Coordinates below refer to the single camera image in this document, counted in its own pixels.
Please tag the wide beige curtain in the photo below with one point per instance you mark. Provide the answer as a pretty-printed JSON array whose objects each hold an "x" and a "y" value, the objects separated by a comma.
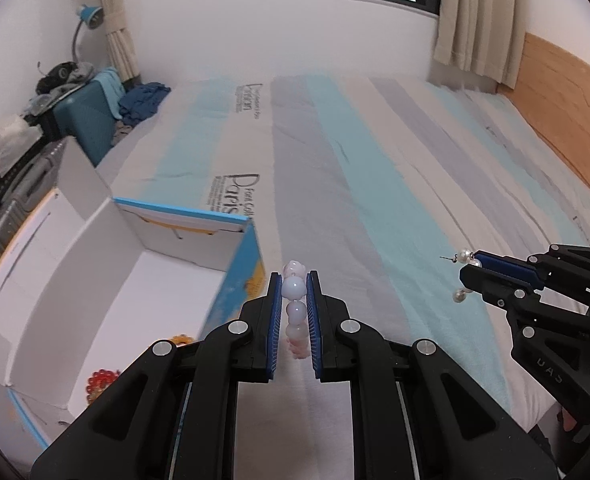
[{"x": 480, "y": 20}]

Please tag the dark blue clothes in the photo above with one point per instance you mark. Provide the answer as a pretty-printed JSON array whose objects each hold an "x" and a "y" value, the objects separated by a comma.
[{"x": 142, "y": 102}]

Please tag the light blue cloth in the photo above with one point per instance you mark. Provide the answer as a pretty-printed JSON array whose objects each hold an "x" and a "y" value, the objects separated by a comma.
[{"x": 111, "y": 87}]

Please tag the pearl earring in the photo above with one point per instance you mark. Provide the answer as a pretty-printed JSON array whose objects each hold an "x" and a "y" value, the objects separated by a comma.
[{"x": 464, "y": 256}]

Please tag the dark clothing pile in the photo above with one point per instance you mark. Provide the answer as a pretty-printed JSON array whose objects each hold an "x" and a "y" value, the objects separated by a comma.
[{"x": 62, "y": 74}]

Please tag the person's right hand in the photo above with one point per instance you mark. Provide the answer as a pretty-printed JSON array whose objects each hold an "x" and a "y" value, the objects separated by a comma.
[{"x": 567, "y": 420}]

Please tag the teal suitcase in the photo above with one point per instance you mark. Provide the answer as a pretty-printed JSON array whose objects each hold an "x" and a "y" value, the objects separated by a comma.
[{"x": 87, "y": 120}]

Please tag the grey suitcase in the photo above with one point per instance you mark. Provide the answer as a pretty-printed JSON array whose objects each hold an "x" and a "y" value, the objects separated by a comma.
[{"x": 15, "y": 195}]

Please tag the white and blue cardboard box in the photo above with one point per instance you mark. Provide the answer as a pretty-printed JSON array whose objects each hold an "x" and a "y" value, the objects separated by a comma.
[{"x": 125, "y": 285}]

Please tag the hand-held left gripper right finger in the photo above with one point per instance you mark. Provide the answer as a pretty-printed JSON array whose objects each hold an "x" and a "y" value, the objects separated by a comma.
[{"x": 313, "y": 325}]

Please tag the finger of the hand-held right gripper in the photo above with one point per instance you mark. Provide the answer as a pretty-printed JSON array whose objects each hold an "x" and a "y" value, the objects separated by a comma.
[
  {"x": 490, "y": 285},
  {"x": 510, "y": 267}
]

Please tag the wooden headboard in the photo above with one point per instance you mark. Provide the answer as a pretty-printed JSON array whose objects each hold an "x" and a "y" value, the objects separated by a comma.
[{"x": 565, "y": 105}]

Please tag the clear plastic bag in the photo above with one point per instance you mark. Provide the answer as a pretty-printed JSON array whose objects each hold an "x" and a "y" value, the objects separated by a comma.
[{"x": 12, "y": 140}]

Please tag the narrow beige curtain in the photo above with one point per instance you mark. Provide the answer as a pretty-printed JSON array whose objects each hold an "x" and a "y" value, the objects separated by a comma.
[{"x": 117, "y": 25}]

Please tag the blue desk lamp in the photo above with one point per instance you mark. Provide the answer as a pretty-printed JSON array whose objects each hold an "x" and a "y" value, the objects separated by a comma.
[{"x": 90, "y": 15}]

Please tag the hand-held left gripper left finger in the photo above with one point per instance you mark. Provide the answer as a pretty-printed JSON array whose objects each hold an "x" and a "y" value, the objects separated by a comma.
[{"x": 274, "y": 325}]

